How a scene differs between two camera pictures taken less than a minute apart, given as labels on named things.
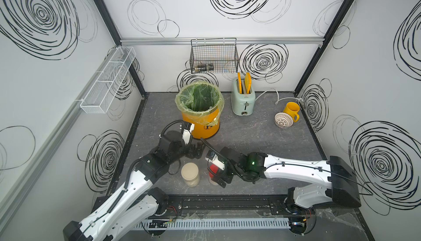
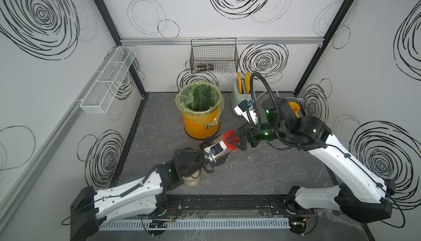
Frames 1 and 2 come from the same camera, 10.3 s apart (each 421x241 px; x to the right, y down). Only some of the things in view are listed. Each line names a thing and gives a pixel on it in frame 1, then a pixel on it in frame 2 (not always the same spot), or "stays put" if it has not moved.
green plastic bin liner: [201, 102] stays put
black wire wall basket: [214, 56] stays put
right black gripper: [218, 181] → [247, 129]
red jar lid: [215, 168] → [228, 145]
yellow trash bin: [205, 123] stays put
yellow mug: [293, 108] stays put
